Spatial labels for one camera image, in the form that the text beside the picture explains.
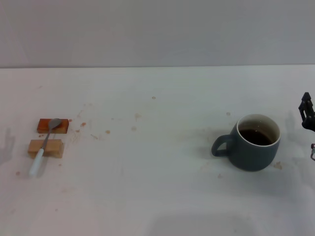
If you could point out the reddish brown wooden block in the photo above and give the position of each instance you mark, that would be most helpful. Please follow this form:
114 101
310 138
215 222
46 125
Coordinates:
62 126

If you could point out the grey ceramic cup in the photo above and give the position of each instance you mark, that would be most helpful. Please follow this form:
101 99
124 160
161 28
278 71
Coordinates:
253 157

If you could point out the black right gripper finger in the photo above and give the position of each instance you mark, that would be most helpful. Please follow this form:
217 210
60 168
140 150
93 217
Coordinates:
307 110

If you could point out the dark coffee liquid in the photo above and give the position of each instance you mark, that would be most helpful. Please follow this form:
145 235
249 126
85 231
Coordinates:
256 137

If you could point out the light wooden block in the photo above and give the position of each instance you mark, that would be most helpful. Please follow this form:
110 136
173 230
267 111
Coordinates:
54 147

